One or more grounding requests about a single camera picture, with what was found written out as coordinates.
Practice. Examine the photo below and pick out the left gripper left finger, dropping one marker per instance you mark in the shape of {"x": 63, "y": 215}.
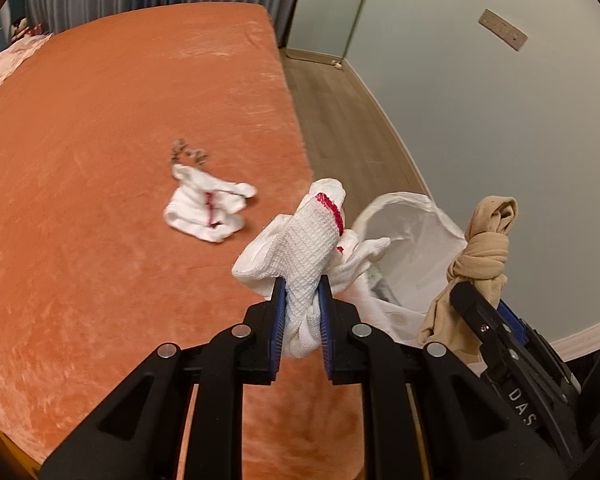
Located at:
{"x": 179, "y": 413}

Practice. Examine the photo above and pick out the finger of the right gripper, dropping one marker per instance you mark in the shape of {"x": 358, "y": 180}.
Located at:
{"x": 495, "y": 336}
{"x": 517, "y": 322}

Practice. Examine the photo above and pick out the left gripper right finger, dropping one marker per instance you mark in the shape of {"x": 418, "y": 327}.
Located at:
{"x": 426, "y": 415}

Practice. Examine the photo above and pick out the beige knotted stocking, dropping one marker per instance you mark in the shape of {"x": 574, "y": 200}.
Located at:
{"x": 482, "y": 264}

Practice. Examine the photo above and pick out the white glove red trim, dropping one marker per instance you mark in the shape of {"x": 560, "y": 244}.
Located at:
{"x": 301, "y": 248}

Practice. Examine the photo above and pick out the white bag lined trash bin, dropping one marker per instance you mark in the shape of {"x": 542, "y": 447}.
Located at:
{"x": 395, "y": 293}

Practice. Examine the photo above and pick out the orange plush bed blanket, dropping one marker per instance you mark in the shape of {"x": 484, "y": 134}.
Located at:
{"x": 92, "y": 279}

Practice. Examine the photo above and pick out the gold framed standing mirror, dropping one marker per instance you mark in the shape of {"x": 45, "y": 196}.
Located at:
{"x": 321, "y": 30}

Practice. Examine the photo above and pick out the pink floral quilt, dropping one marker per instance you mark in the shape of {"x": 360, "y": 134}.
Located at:
{"x": 12, "y": 57}

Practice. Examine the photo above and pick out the bedside clutter items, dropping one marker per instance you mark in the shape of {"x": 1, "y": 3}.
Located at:
{"x": 21, "y": 28}

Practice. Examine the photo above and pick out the wall switch plate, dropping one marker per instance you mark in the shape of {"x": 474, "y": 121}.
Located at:
{"x": 501, "y": 28}

